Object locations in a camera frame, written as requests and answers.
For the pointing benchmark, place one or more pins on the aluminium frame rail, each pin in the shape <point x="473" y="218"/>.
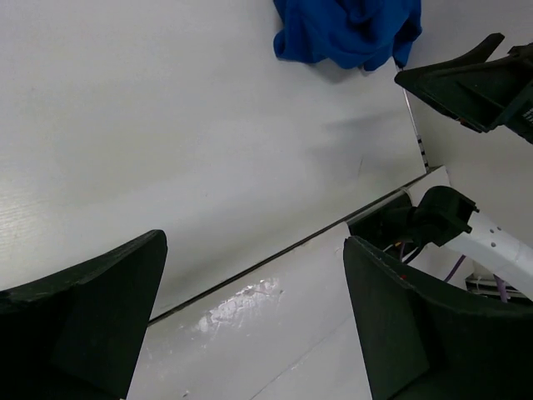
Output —
<point x="418" y="136"/>

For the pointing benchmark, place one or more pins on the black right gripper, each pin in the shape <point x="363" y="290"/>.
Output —
<point x="479" y="94"/>

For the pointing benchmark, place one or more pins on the blue zip jacket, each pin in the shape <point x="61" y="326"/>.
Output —
<point x="353" y="34"/>

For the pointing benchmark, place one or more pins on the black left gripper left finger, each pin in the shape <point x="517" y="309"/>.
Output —
<point x="77" y="333"/>

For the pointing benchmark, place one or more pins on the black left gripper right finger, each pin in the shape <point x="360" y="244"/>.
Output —
<point x="422" y="338"/>

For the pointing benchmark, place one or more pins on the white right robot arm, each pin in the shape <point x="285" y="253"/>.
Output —
<point x="453" y="221"/>

